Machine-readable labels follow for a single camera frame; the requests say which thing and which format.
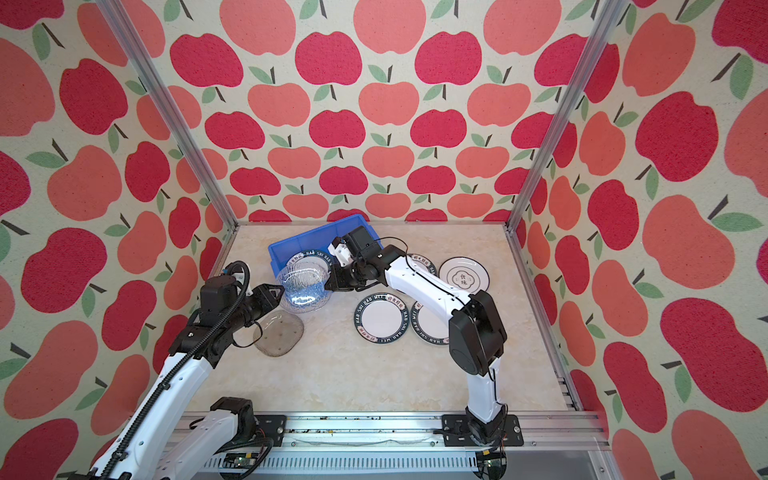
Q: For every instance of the white plate black rim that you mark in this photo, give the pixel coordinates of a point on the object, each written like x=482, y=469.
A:
x=465, y=273

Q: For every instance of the blue plastic bin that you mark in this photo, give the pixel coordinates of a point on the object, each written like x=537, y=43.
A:
x=318, y=238

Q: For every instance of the white plate green rim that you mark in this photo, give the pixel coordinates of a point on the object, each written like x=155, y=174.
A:
x=423, y=264
x=381, y=318
x=428, y=326
x=311, y=258

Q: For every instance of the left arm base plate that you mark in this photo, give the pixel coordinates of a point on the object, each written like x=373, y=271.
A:
x=264, y=430

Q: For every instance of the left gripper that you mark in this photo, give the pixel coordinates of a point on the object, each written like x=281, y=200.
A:
x=267, y=296

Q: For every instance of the aluminium front rail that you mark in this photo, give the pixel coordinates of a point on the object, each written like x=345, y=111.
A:
x=403, y=445

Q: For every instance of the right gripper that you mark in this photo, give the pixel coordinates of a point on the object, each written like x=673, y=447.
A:
x=343, y=276

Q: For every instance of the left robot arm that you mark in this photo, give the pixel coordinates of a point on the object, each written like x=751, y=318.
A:
x=141, y=450

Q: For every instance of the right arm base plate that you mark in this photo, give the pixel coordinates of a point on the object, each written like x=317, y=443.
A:
x=464, y=430

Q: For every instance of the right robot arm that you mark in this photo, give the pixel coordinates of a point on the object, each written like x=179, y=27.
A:
x=476, y=333

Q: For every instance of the right aluminium post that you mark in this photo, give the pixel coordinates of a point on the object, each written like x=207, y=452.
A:
x=601, y=33

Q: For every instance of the clear glass plate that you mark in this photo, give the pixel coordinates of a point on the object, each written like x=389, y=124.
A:
x=304, y=286
x=278, y=333

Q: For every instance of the left aluminium post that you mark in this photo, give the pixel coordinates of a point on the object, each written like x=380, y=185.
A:
x=128, y=37

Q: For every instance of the aluminium post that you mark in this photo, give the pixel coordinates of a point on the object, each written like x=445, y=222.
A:
x=601, y=33
x=128, y=37

